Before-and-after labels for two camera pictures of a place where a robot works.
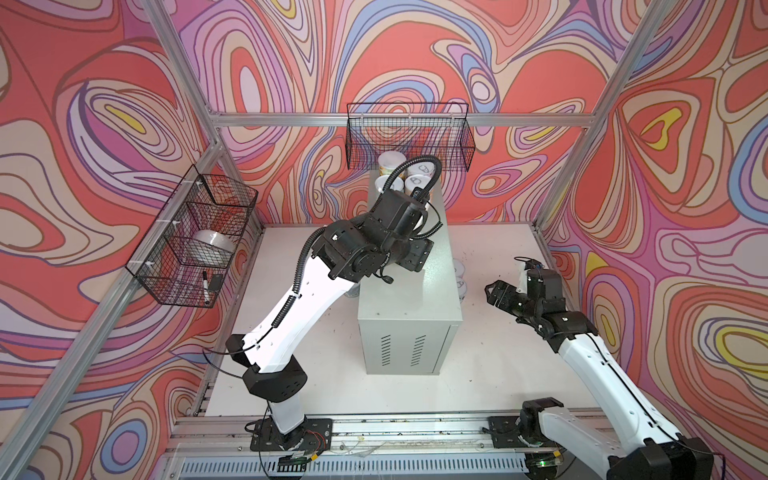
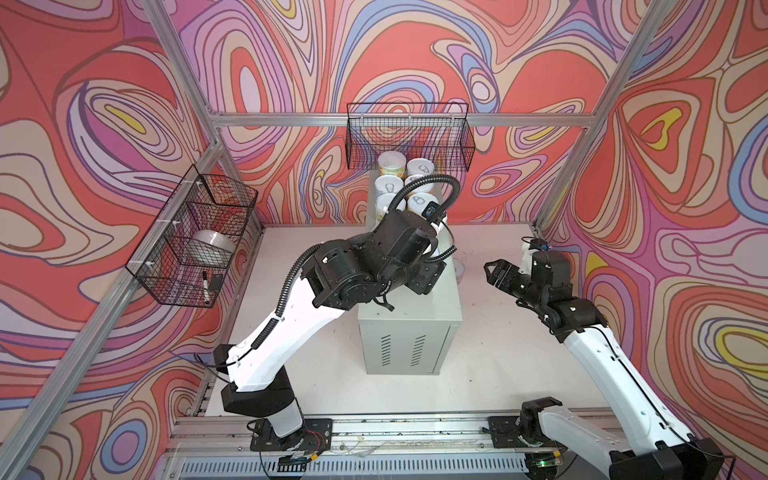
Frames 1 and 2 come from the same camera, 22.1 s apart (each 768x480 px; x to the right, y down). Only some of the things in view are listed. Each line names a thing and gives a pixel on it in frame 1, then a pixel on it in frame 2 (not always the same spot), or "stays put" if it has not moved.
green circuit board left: (289, 462) stays put
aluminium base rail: (363, 448) stays put
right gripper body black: (515, 302) → (518, 284)
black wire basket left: (187, 259) stays put
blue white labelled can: (396, 184) stays put
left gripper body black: (411, 255) → (424, 278)
